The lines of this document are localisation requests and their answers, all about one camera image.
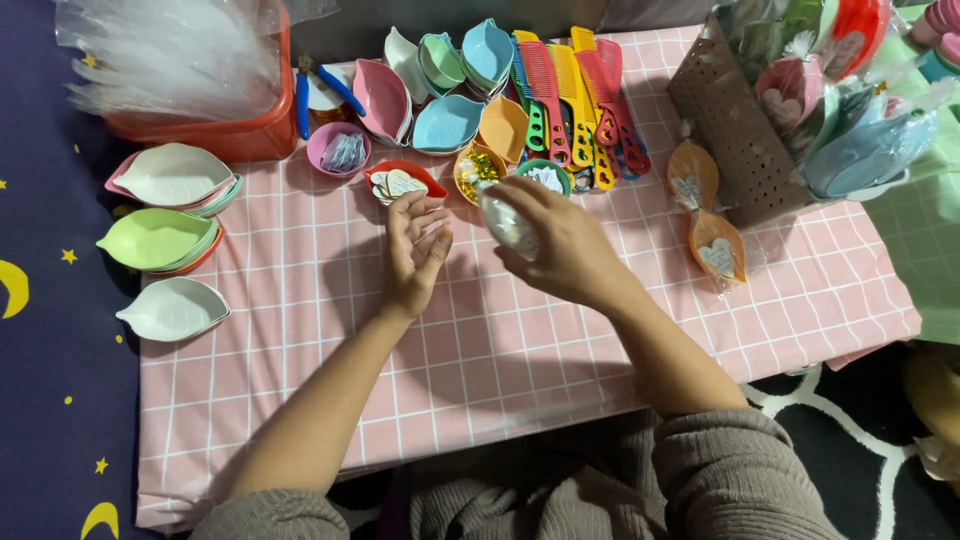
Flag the yellow soft item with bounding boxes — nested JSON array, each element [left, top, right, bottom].
[[902, 351, 960, 483]]

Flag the blue leaf dish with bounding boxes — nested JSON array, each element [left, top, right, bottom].
[[410, 93, 487, 157]]

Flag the stack of pink leaf dishes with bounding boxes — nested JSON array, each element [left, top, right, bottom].
[[351, 57, 414, 148]]

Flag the yellow round bowl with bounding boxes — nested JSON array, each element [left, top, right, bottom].
[[453, 143, 510, 208]]

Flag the grey ribbed sweater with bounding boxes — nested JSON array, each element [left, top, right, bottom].
[[187, 406, 849, 540]]

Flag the pile of colourful plastic combs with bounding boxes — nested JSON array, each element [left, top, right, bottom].
[[508, 25, 653, 193]]

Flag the leaf dish stack green topped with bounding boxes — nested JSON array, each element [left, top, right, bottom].
[[95, 207, 225, 277]]

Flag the wrapped orange leaf dish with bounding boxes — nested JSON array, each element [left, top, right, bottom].
[[666, 138, 720, 214], [687, 209, 749, 287]]

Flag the bunch of gold twist ties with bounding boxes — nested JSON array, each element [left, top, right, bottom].
[[459, 150, 502, 204]]

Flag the white leaf dish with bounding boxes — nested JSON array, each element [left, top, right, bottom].
[[383, 25, 430, 106], [114, 276, 232, 344]]

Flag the clear gift packet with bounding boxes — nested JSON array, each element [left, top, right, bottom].
[[477, 180, 542, 263]]

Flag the person's right hand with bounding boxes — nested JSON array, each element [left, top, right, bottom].
[[483, 175, 644, 311]]

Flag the brown perforated basket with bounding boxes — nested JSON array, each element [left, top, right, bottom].
[[666, 0, 960, 231]]

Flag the green round bowl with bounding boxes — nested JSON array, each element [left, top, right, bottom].
[[514, 157, 573, 198]]

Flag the person's left hand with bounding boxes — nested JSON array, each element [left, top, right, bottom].
[[381, 190, 456, 321]]

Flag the pink round bowl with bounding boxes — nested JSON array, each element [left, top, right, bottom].
[[306, 120, 372, 180]]

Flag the green checked tablecloth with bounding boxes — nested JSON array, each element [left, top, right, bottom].
[[862, 3, 960, 346]]

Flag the heap of clear plastic bags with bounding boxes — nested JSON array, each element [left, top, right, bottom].
[[54, 0, 340, 125]]

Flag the red leaf dish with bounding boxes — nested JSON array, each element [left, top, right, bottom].
[[362, 158, 450, 208]]

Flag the pink checked tablecloth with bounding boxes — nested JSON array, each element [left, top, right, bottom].
[[135, 24, 923, 535]]

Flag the stack of blue leaf dishes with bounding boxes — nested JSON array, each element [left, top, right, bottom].
[[459, 18, 516, 99]]

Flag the black and white rug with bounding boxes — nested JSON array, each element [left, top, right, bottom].
[[738, 341, 960, 540]]

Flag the pile of heart paper tags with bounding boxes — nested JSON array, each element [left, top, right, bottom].
[[370, 168, 430, 207]]

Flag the dark blue star mat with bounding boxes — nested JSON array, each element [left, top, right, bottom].
[[0, 0, 170, 540]]

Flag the blue handled scissors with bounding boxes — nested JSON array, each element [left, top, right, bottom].
[[294, 54, 368, 142]]

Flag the red plastic basket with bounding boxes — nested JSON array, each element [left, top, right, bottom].
[[103, 3, 299, 165]]

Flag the pink plastic items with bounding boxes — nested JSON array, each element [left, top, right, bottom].
[[909, 0, 960, 70]]

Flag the leaf dish stack white topped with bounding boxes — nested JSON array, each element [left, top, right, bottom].
[[104, 141, 244, 219]]

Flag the stack of green leaf dishes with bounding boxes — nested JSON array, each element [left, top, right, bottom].
[[417, 31, 468, 99]]

